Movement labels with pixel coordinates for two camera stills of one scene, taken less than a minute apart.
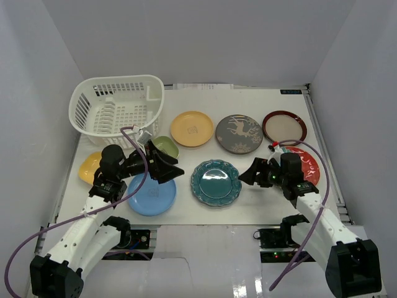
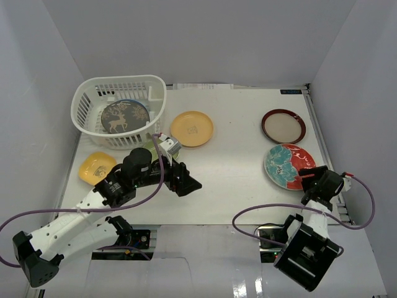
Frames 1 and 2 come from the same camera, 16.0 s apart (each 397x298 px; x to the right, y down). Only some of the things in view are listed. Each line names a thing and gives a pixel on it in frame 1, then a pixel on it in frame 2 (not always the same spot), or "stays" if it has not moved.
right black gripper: x=258 y=166 to x=316 y=172
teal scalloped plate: x=216 y=183 to x=128 y=108
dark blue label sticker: x=291 y=91 stays
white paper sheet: x=203 y=86 stays
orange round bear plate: x=191 y=128 stays
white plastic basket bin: x=102 y=108 stays
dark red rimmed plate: x=281 y=126 stays
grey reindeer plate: x=239 y=134 to x=123 y=116
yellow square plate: x=88 y=166 stays
